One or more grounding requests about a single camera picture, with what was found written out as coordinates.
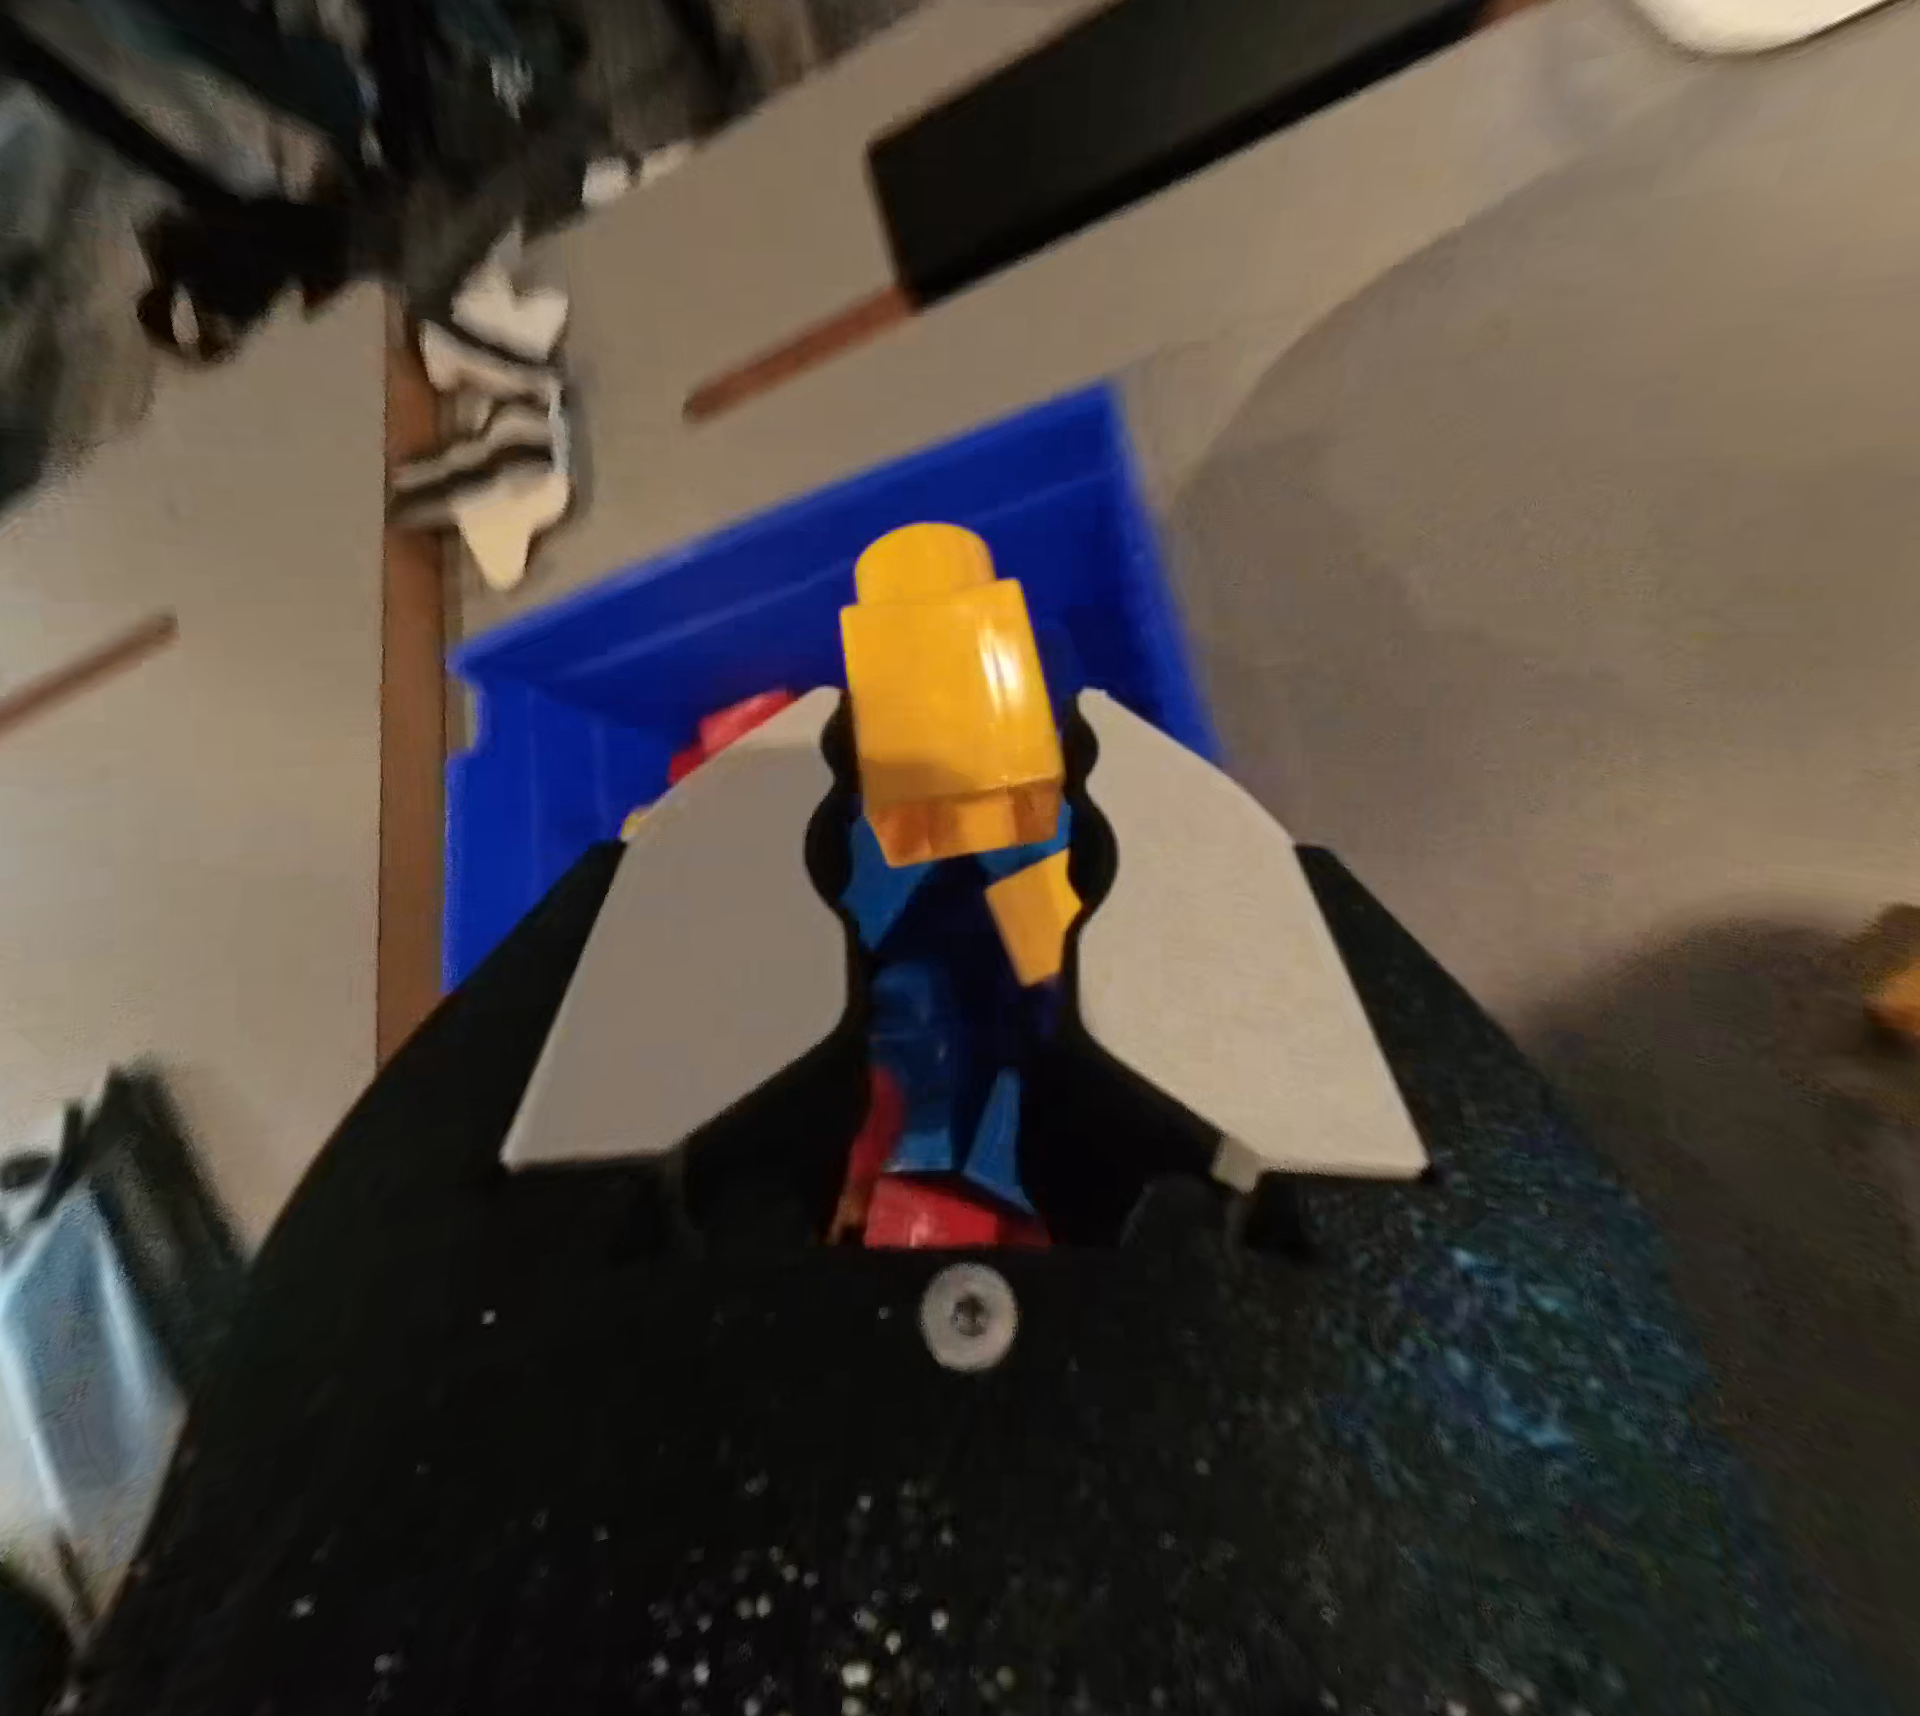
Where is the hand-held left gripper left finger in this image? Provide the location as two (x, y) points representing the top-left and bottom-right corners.
(497, 684), (872, 1176)

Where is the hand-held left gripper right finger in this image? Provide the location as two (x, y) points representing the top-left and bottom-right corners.
(1055, 687), (1431, 1193)

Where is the blue plastic bin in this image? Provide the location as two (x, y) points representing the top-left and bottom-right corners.
(442, 381), (1224, 997)

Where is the blue mega block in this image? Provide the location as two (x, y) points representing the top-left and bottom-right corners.
(865, 942), (1036, 1216)
(835, 804), (984, 959)

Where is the red mega block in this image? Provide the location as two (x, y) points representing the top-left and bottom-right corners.
(827, 1069), (1055, 1253)
(666, 687), (803, 793)

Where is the black and white cloth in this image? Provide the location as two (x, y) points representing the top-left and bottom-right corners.
(388, 244), (578, 595)

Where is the black table mat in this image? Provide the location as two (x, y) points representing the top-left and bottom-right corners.
(863, 0), (1520, 311)

